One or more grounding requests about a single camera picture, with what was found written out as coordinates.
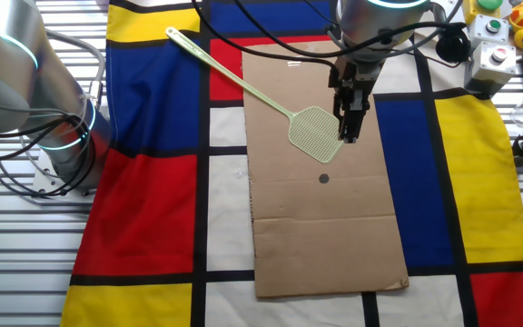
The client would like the brown cardboard sheet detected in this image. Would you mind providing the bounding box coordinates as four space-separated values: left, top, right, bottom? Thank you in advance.
242 41 410 300

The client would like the black round cap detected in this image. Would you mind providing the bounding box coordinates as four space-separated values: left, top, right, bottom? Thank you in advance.
434 27 471 64

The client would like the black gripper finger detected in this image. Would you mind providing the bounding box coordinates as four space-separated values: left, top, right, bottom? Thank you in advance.
332 93 349 143
347 97 368 144

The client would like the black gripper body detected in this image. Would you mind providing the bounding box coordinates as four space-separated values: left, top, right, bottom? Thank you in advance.
328 58 381 113

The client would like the yellow box green button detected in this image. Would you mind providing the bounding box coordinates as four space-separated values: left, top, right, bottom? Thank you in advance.
463 0 504 24

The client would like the colour block cloth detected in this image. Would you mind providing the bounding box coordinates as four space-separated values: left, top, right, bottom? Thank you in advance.
60 0 523 327

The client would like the grey box red button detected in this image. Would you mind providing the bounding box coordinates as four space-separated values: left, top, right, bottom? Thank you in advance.
464 40 518 96

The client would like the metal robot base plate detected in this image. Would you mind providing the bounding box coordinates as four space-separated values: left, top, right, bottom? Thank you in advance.
31 156 97 201

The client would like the light green plastic flyswatter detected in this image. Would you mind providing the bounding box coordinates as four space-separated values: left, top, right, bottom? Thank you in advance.
164 25 345 164

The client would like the grey base cable with connector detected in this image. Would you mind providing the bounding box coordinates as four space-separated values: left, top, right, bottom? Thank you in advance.
43 27 108 110

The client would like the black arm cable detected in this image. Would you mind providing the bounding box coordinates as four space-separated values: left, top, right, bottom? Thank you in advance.
191 0 340 85

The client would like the white box green button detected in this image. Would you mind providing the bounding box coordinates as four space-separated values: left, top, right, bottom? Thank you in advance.
469 14 511 46

